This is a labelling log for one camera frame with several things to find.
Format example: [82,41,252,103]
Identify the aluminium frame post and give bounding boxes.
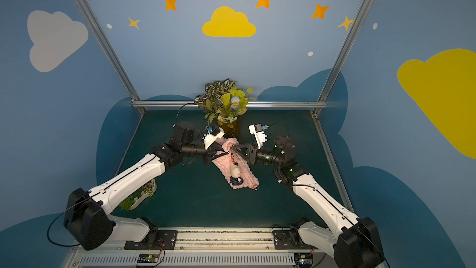
[312,0,375,119]
[74,0,140,105]

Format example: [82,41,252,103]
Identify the right aluminium frame post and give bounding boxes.
[312,0,375,119]

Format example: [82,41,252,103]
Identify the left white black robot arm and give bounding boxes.
[63,122,224,251]

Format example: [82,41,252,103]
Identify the right green circuit board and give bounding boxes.
[293,253,314,268]

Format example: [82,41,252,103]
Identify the left green circuit board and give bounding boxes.
[136,253,161,266]

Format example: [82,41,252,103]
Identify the green circuit board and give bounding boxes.
[136,253,161,266]
[293,253,314,268]

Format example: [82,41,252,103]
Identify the pink knitted bag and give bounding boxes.
[212,138,259,190]

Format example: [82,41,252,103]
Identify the aluminium front rail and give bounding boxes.
[63,227,336,268]

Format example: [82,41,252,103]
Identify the flower bouquet in amber vase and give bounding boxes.
[193,79,256,138]

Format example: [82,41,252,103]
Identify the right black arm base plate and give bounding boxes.
[271,228,317,250]

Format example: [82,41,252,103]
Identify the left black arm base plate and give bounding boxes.
[124,228,178,251]

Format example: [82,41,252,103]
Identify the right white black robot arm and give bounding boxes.
[231,135,386,268]

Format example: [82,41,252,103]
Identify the aluminium back frame bar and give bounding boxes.
[132,100,327,109]

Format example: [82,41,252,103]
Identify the panda plush decoration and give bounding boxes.
[229,164,244,186]

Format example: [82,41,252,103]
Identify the left aluminium frame post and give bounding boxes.
[74,0,140,105]

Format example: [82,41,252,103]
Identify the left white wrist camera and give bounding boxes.
[203,127,224,150]

